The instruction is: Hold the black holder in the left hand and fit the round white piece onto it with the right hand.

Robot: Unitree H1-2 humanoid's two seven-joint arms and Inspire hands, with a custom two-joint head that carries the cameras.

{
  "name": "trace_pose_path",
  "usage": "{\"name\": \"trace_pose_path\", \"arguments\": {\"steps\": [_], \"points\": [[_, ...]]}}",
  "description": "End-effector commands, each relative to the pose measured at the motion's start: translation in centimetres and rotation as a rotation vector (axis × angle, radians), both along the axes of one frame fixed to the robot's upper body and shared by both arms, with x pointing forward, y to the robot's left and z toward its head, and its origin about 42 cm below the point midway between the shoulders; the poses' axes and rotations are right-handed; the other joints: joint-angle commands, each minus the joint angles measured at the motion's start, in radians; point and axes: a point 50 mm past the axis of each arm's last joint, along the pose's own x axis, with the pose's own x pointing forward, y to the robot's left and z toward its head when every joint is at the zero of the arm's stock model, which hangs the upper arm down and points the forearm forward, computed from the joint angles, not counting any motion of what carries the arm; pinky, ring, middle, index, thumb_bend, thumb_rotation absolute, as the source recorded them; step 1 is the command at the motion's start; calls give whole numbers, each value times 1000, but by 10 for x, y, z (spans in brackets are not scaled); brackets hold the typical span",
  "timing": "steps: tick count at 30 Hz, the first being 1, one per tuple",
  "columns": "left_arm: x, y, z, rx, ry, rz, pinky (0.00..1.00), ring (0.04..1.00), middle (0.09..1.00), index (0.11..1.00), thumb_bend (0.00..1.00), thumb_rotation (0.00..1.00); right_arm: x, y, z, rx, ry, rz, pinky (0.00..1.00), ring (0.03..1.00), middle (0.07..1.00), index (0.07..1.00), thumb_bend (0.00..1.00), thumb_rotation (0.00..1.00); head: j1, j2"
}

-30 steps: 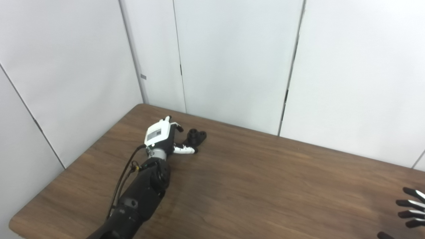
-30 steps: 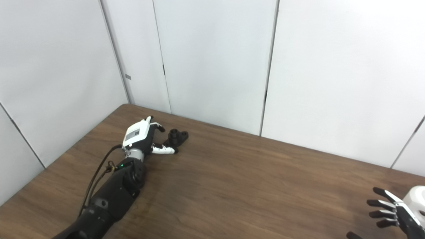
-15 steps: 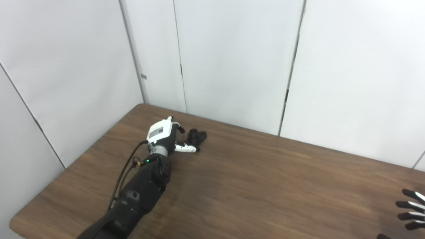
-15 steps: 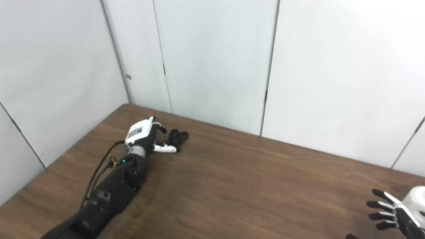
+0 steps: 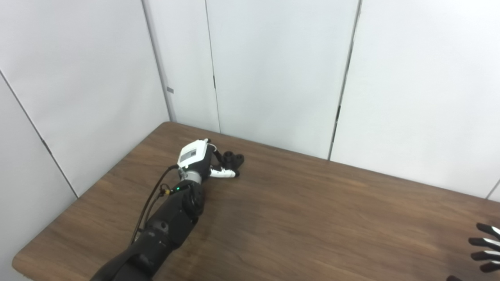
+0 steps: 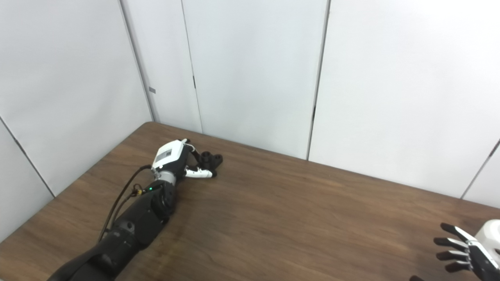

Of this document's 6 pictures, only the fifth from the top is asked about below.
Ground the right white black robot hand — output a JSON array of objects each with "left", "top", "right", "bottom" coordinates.
[{"left": 446, "top": 222, "right": 500, "bottom": 281}]

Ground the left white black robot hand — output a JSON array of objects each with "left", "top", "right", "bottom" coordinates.
[{"left": 177, "top": 139, "right": 240, "bottom": 184}]

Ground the black flanged holder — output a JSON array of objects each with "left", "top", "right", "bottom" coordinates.
[{"left": 218, "top": 151, "right": 245, "bottom": 176}]

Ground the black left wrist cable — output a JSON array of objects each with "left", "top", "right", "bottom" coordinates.
[{"left": 131, "top": 164, "right": 179, "bottom": 243}]

